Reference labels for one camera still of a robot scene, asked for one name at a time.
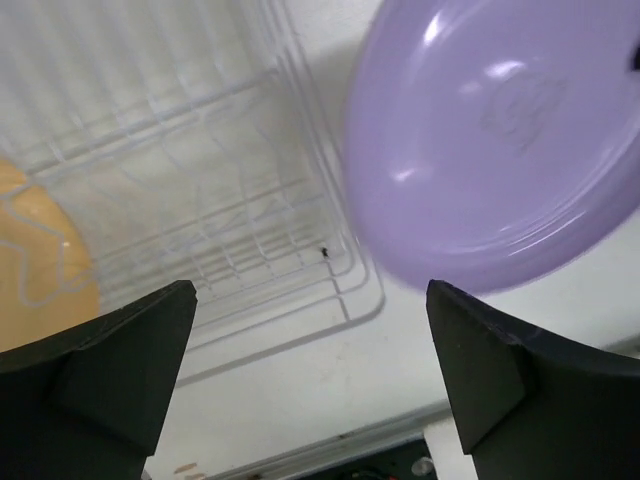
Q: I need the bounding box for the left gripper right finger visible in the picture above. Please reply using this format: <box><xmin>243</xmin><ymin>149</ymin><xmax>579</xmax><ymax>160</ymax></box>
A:
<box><xmin>426</xmin><ymin>280</ymin><xmax>639</xmax><ymax>479</ymax></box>

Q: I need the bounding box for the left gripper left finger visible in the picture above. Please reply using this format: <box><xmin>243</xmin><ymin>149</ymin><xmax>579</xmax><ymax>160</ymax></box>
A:
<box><xmin>1</xmin><ymin>280</ymin><xmax>197</xmax><ymax>479</ymax></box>

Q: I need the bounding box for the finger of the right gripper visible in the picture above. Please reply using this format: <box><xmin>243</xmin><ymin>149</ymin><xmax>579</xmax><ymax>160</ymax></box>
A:
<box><xmin>628</xmin><ymin>44</ymin><xmax>640</xmax><ymax>71</ymax></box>

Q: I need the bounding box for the beige plate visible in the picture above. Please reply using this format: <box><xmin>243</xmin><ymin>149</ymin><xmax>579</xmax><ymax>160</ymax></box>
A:
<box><xmin>1</xmin><ymin>159</ymin><xmax>100</xmax><ymax>352</ymax></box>

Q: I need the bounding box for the purple plate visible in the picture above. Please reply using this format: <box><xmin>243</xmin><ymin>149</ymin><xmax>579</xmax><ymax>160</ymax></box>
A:
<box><xmin>343</xmin><ymin>1</ymin><xmax>639</xmax><ymax>294</ymax></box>

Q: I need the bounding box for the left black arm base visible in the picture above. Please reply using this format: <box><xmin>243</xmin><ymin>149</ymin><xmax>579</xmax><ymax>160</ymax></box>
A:
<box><xmin>300</xmin><ymin>433</ymin><xmax>438</xmax><ymax>480</ymax></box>

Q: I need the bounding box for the aluminium table frame rail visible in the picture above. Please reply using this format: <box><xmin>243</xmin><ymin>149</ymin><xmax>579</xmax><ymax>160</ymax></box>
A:
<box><xmin>199</xmin><ymin>399</ymin><xmax>640</xmax><ymax>480</ymax></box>

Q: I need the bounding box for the white wire dish rack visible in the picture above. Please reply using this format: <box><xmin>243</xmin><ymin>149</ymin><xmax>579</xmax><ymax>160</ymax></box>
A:
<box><xmin>1</xmin><ymin>1</ymin><xmax>386</xmax><ymax>385</ymax></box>

